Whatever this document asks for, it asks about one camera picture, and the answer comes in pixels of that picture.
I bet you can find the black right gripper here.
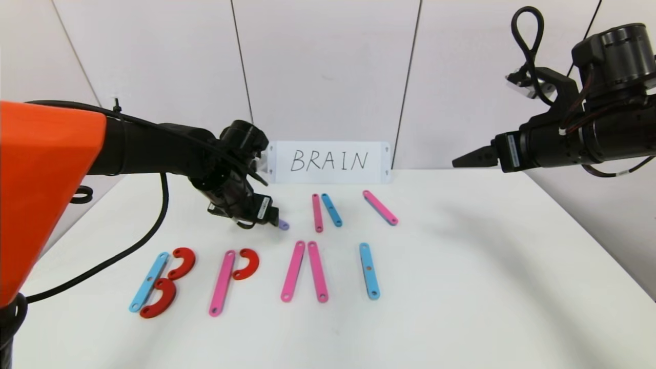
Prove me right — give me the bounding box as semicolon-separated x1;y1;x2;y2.
452;121;581;173

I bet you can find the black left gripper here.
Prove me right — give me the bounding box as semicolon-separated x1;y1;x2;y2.
207;171;280;227

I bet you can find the red C-shaped piece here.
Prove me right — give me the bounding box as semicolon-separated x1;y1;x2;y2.
139;278;177;319
168;248;196;280
232;248;260;280

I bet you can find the short blue bar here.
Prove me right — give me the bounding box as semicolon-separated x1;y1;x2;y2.
321;193;343;227

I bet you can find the white sign reading BRAIN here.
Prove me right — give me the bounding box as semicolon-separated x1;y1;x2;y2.
268;141;392;184

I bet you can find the pink bar on blue bar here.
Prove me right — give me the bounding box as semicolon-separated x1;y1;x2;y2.
362;190;399;226

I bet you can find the long blue bar orange underside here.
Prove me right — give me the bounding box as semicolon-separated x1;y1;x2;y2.
128;251;170;313
359;242;381;300

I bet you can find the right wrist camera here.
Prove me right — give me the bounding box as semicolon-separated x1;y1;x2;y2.
506;69;558;98

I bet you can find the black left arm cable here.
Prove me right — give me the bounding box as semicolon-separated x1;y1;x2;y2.
26;173;170;303

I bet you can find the black looped right arm cable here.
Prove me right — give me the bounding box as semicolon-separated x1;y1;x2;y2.
511;6;558;106

